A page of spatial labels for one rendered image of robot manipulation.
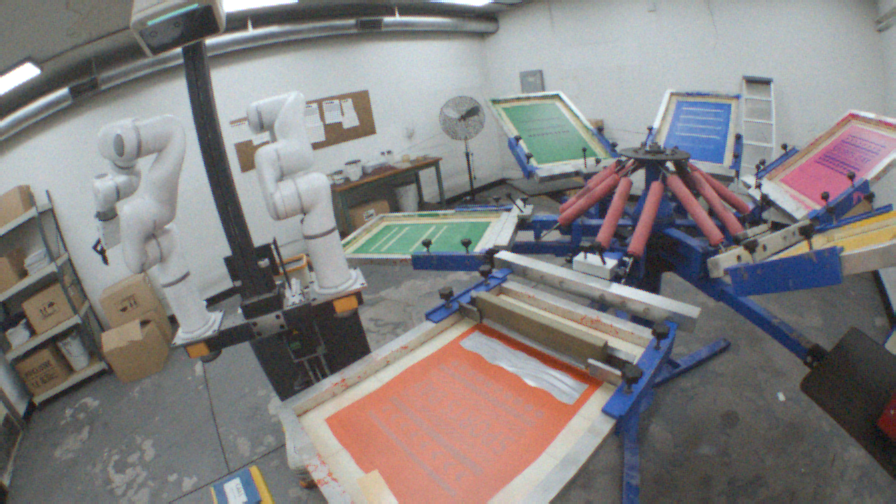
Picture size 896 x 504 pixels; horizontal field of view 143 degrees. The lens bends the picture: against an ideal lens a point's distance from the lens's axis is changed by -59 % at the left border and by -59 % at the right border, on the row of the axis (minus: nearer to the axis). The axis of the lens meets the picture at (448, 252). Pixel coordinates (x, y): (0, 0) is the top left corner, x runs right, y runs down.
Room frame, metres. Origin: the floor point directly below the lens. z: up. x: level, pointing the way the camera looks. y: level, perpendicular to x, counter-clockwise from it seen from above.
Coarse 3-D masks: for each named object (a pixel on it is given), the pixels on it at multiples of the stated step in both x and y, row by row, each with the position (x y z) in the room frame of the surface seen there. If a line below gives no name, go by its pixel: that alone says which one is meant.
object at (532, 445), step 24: (552, 360) 0.63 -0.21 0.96; (504, 384) 0.58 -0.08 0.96; (528, 384) 0.57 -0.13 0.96; (600, 384) 0.51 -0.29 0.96; (552, 408) 0.48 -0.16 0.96; (576, 408) 0.46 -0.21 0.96; (528, 432) 0.43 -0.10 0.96; (552, 432) 0.42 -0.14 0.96; (504, 456) 0.39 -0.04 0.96; (528, 456) 0.37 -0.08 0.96; (384, 480) 0.36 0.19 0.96; (408, 480) 0.36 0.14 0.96; (480, 480) 0.34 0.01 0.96; (504, 480) 0.33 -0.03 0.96
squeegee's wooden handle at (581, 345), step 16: (480, 304) 0.81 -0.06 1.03; (496, 304) 0.77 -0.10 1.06; (512, 304) 0.75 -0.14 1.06; (496, 320) 0.77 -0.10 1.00; (512, 320) 0.72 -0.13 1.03; (528, 320) 0.68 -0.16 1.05; (544, 320) 0.65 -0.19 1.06; (528, 336) 0.68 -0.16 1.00; (544, 336) 0.64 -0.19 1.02; (560, 336) 0.61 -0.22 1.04; (576, 336) 0.58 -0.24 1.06; (592, 336) 0.56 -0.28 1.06; (576, 352) 0.57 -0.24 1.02; (592, 352) 0.54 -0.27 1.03
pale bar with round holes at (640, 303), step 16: (496, 256) 1.08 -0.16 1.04; (512, 256) 1.06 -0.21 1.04; (528, 272) 0.97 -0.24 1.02; (544, 272) 0.92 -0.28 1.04; (560, 272) 0.89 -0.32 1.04; (576, 272) 0.88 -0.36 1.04; (560, 288) 0.87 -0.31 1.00; (576, 288) 0.83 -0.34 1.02; (592, 288) 0.79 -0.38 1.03; (608, 288) 0.76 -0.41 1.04; (624, 288) 0.74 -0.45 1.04; (608, 304) 0.74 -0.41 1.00; (624, 304) 0.72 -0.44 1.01; (640, 304) 0.67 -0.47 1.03; (656, 304) 0.64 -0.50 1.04; (672, 304) 0.62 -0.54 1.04; (656, 320) 0.63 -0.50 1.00; (672, 320) 0.60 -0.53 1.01; (688, 320) 0.56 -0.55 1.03
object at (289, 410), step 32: (512, 288) 0.94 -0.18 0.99; (448, 320) 0.84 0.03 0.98; (576, 320) 0.75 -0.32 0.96; (608, 320) 0.69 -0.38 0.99; (384, 352) 0.73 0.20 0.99; (320, 384) 0.63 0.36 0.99; (352, 384) 0.65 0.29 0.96; (288, 416) 0.52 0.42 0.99; (608, 416) 0.40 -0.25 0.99; (576, 448) 0.34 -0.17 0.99; (320, 480) 0.35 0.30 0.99; (544, 480) 0.30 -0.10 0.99
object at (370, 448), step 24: (504, 336) 0.76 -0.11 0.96; (432, 360) 0.71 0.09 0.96; (480, 360) 0.68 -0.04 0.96; (384, 384) 0.64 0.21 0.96; (408, 384) 0.63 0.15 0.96; (360, 408) 0.57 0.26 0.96; (336, 432) 0.50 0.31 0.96; (360, 432) 0.49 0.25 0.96; (360, 456) 0.43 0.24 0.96; (384, 456) 0.42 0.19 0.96
